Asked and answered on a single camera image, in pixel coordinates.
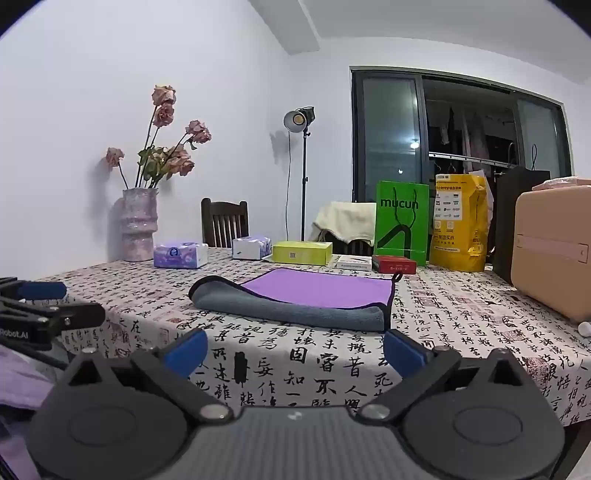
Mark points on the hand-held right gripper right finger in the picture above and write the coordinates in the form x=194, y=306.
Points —
x=402, y=353

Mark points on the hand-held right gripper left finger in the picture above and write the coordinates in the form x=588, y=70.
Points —
x=188, y=353

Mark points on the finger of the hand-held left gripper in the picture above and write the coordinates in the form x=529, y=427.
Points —
x=41, y=290
x=78, y=315

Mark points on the purple and grey towel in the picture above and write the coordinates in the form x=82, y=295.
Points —
x=314, y=288

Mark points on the light purple cloth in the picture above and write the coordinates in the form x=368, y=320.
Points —
x=21, y=387

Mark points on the calligraphy print tablecloth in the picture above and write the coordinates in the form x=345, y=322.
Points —
x=323, y=360

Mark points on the flat red box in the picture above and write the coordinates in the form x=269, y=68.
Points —
x=395, y=265

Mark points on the purple tissue pack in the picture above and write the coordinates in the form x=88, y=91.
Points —
x=180, y=256

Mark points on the flat white box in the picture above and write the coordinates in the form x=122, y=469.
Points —
x=353, y=263

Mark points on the speckled pink ceramic vase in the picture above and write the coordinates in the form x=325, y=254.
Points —
x=138, y=226

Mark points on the white and blue tissue pack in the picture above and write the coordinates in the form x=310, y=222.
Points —
x=250, y=248

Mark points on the green paper bag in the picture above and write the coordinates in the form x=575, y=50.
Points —
x=400, y=221

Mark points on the dark wooden chair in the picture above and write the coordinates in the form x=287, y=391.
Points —
x=225, y=221

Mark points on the yellow plastic bag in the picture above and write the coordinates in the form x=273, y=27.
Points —
x=458, y=226

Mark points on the yellow-green cardboard box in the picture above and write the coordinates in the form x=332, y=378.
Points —
x=302, y=253

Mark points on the cream cloth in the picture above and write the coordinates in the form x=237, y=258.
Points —
x=344, y=219

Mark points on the black paper bag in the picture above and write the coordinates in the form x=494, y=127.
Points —
x=505, y=221

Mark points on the dried pink roses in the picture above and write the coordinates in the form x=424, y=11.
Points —
x=164, y=159

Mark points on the beige pink hard case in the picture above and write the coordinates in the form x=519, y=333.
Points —
x=551, y=249

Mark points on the small white round object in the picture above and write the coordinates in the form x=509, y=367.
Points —
x=585, y=328

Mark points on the dark framed sliding glass door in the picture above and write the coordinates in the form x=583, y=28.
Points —
x=390, y=138

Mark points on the pink cloth item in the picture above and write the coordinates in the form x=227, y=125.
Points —
x=554, y=183

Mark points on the hanging clothes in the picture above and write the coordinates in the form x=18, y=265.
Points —
x=471, y=134

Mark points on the studio light on stand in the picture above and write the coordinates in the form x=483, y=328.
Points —
x=298, y=121

